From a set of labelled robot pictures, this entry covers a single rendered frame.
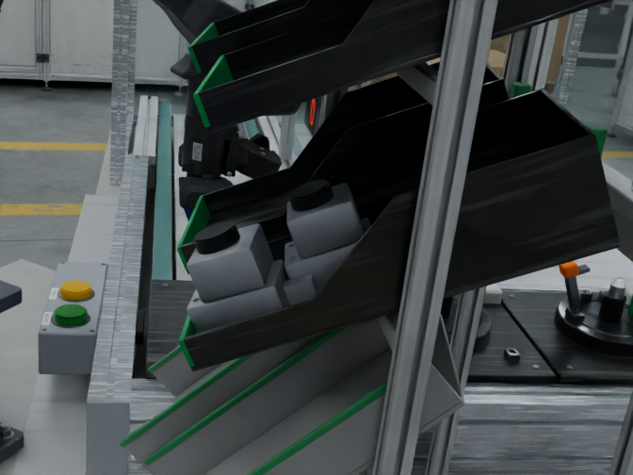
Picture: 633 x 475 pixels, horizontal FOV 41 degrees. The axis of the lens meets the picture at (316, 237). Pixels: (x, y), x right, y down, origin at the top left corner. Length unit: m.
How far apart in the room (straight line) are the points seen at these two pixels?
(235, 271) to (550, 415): 0.60
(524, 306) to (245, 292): 0.75
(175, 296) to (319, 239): 0.60
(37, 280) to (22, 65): 4.96
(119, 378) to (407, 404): 0.51
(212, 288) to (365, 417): 0.13
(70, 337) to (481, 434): 0.51
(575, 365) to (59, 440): 0.64
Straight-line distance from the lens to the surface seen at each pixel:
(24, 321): 1.33
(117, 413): 0.96
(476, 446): 1.06
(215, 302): 0.57
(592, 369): 1.14
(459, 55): 0.46
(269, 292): 0.56
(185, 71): 0.96
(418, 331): 0.52
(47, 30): 6.31
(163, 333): 1.06
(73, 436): 1.08
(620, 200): 0.64
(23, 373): 1.20
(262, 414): 0.73
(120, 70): 1.83
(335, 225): 0.57
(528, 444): 1.09
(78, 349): 1.09
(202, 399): 0.75
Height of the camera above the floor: 1.48
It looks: 22 degrees down
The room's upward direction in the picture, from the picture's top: 7 degrees clockwise
